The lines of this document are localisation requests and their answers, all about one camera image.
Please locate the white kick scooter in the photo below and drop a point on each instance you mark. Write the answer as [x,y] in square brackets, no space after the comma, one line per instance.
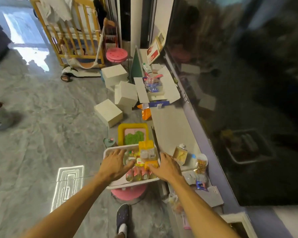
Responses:
[77,71]

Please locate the person's left forearm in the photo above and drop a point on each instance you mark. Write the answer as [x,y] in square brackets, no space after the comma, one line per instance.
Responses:
[69,208]

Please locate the yellow framed pink tray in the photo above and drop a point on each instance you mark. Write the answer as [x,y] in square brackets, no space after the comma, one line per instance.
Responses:
[121,133]

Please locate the grey round base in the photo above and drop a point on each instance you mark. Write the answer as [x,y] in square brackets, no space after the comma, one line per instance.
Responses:
[0,118]

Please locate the white plastic bin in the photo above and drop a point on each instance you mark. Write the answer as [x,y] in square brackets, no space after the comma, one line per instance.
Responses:
[119,183]

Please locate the white cardboard cube box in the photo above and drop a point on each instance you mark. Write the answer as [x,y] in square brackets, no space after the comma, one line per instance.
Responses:
[114,74]
[125,94]
[108,112]

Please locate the orange plastic packet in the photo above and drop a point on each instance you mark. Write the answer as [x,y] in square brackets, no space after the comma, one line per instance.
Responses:
[146,113]

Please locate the open white cardboard box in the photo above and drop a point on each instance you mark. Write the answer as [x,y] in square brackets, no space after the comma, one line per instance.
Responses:
[170,89]

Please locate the green board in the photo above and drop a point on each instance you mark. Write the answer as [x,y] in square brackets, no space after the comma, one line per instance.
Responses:
[136,66]

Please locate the person's right thumb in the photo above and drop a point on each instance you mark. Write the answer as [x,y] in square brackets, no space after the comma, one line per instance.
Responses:
[152,168]

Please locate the wooden baby crib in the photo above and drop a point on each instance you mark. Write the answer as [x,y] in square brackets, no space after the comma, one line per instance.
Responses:
[64,39]

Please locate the clear plastic bag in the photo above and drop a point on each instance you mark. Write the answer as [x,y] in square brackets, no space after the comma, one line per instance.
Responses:
[176,204]

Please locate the pink round stool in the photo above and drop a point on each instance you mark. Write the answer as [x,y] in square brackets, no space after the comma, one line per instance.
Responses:
[116,54]
[129,193]

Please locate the white tall column appliance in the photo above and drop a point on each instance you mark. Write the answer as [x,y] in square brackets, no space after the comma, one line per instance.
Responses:
[135,22]

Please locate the blue and pink packets bundle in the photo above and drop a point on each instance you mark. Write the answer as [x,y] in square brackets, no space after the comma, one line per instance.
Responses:
[152,84]

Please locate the red and white box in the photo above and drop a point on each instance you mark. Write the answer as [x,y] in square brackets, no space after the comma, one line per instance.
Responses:
[152,53]

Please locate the large black television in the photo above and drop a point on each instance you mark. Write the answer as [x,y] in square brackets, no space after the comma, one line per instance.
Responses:
[238,84]

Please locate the green cup with pink lid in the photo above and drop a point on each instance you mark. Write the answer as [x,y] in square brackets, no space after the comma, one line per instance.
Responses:
[109,143]

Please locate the row of small drink bottles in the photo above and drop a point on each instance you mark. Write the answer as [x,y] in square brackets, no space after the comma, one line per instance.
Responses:
[137,174]

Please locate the blue small packet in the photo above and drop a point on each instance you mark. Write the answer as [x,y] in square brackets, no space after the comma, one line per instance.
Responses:
[201,185]

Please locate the yellow snack packet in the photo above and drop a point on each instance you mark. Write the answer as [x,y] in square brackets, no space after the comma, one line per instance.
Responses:
[146,146]

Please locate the wooden high chair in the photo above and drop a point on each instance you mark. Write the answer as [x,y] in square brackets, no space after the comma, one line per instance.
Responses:
[110,32]

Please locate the person's right hand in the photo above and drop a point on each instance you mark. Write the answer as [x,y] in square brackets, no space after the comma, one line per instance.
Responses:
[167,169]

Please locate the grey cardboard sheet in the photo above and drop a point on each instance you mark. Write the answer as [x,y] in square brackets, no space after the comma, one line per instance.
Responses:
[209,197]

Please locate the small open cardboard box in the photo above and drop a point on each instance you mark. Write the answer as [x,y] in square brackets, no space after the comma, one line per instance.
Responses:
[180,155]

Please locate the beige cloth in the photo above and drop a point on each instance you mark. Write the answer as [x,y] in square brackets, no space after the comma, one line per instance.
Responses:
[54,8]

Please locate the orange snack packet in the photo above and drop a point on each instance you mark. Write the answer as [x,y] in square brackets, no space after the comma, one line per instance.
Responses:
[151,163]

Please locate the person's left hand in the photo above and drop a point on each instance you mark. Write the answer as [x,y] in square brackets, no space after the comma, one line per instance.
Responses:
[113,167]

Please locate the person's left thumb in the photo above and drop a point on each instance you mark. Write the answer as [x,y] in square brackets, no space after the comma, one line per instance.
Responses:
[129,165]

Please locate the dark blue slipper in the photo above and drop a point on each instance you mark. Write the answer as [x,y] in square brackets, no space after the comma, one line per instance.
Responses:
[123,215]

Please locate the clear bag of snacks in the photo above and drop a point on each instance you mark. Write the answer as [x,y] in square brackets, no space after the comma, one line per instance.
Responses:
[201,164]

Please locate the green crinkled toy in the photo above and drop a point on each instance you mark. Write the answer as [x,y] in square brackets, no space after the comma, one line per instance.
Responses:
[134,138]

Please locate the white sock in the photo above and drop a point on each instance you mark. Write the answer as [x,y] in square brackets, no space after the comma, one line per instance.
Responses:
[123,228]

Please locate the person's right forearm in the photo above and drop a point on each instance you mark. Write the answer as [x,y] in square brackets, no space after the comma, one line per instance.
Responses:
[201,210]

